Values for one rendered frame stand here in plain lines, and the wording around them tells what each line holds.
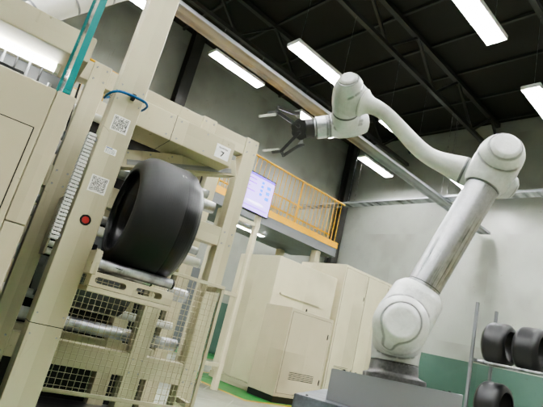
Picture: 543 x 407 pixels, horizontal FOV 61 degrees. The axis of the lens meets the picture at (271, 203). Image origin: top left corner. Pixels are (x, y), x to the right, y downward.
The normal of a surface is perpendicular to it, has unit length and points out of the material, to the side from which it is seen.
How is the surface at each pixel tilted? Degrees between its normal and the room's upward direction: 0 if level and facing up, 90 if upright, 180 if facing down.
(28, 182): 90
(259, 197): 90
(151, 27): 90
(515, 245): 90
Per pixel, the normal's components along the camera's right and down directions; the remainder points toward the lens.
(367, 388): -0.29, -0.33
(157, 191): 0.36, -0.43
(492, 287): -0.71, -0.36
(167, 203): 0.58, -0.23
